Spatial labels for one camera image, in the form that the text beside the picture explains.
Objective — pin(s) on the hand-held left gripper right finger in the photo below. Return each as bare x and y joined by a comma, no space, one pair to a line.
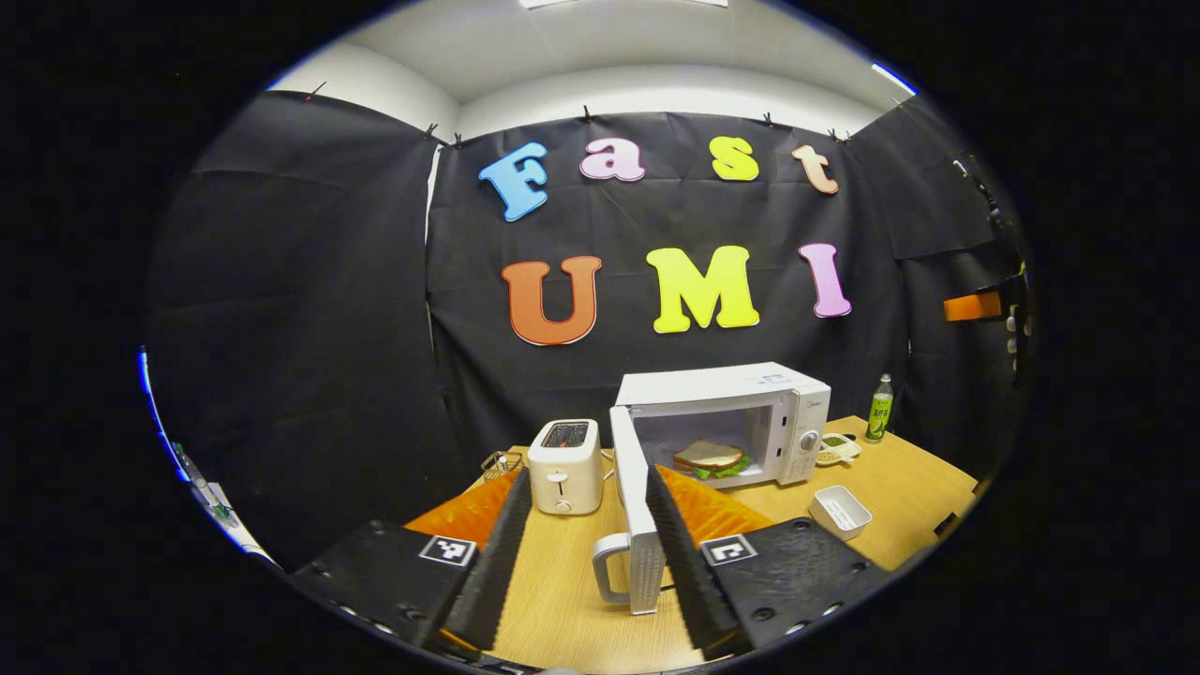
689,572

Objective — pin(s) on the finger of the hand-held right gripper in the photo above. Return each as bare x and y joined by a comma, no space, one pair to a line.
970,307

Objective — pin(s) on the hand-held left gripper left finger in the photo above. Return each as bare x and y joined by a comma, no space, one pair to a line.
492,562

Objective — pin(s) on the sandwich with lettuce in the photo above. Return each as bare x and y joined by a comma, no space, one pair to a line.
708,457

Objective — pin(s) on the white microwave oven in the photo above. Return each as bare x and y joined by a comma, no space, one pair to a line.
712,384

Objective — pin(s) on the white rectangular food container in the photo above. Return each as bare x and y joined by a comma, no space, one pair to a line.
841,514

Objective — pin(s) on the white toaster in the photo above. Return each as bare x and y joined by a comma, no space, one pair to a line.
562,469

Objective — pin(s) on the green drink bottle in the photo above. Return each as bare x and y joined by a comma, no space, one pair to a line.
878,417

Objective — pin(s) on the white divided snack dish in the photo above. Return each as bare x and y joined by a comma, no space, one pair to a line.
837,450

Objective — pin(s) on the small ceiling light panel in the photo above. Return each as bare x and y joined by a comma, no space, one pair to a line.
892,78

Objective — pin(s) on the white cluttered side table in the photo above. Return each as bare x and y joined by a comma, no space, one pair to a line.
225,516

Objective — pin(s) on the black backdrop cloth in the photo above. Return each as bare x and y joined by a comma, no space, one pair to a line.
300,309

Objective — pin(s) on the large ceiling light panel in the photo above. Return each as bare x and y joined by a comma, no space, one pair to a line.
619,3

